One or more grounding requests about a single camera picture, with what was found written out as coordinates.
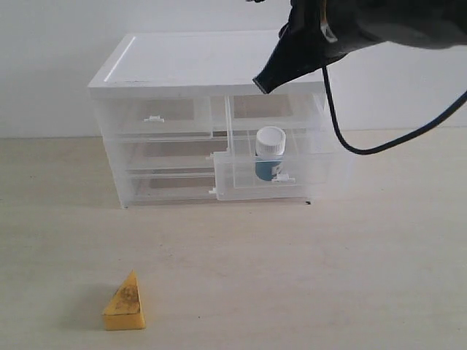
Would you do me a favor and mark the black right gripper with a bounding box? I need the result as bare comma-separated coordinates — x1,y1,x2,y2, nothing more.
252,1,350,94

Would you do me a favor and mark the white capped blue bottle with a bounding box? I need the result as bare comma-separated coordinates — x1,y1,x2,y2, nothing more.
255,126,286,182

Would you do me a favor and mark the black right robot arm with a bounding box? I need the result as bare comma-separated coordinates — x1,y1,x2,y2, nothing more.
272,1,466,71

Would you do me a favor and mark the white plastic drawer cabinet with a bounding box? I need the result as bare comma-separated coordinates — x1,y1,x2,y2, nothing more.
88,31,325,207

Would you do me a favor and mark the bottom wide clear drawer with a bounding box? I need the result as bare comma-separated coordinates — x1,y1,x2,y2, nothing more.
127,172,216,203

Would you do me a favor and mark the wide clear drawer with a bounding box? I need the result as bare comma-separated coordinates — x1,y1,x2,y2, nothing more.
127,172,216,203
118,136,228,171

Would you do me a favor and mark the middle wide clear drawer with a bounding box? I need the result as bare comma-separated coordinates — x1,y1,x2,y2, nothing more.
118,136,228,171

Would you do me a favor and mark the yellow triangular sponge block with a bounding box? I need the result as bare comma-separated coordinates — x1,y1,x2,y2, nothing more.
102,270,146,331

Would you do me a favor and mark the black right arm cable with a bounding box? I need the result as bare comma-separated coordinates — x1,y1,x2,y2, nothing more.
320,65,467,155

